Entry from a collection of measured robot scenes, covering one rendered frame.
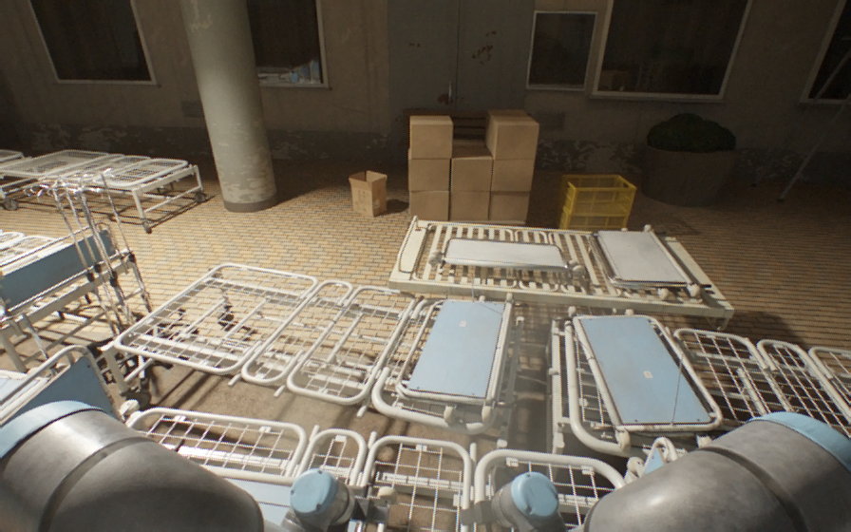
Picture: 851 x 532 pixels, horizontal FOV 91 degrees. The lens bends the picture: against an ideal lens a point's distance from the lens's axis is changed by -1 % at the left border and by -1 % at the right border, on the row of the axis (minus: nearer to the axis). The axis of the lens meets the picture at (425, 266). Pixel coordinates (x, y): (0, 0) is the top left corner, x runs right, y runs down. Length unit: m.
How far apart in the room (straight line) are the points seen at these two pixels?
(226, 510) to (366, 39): 6.43
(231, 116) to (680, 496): 4.90
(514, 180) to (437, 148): 0.82
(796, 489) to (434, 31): 6.27
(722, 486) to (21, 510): 0.59
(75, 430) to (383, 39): 6.34
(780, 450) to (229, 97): 4.90
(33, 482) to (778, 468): 0.64
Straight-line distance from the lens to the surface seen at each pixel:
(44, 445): 0.54
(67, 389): 1.95
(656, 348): 2.33
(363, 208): 4.94
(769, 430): 0.55
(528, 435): 2.50
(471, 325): 2.20
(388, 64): 6.59
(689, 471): 0.49
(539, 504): 1.00
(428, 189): 4.28
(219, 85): 5.02
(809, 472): 0.53
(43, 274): 3.31
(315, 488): 1.00
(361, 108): 6.80
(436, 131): 4.13
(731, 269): 4.75
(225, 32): 4.99
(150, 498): 0.47
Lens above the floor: 1.90
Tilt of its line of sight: 29 degrees down
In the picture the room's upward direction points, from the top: 1 degrees clockwise
